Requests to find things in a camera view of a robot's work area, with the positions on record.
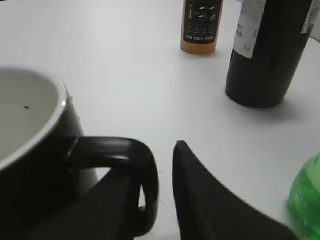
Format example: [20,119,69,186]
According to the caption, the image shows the dark red wine bottle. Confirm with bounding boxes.
[225,0,320,108]

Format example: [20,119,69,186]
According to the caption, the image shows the black mug white inside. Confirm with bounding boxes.
[0,66,159,240]

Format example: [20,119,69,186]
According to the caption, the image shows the green sprite bottle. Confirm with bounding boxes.
[288,154,320,240]

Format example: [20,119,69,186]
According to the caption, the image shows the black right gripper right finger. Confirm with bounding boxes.
[172,140,297,240]

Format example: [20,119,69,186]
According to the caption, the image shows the orange juice bottle white cap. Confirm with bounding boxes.
[180,0,224,55]

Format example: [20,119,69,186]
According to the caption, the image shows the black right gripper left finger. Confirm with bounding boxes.
[28,169,140,240]

